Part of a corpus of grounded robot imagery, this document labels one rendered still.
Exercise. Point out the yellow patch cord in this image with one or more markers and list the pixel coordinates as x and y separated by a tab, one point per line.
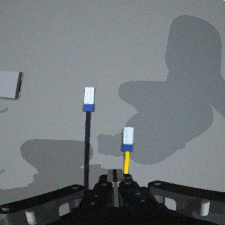
126	165

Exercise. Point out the black cable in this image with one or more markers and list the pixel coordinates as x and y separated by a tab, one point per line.
87	138

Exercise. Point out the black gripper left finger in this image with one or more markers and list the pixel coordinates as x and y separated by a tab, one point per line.
44	209

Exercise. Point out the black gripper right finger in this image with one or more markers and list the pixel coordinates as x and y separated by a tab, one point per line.
195	202

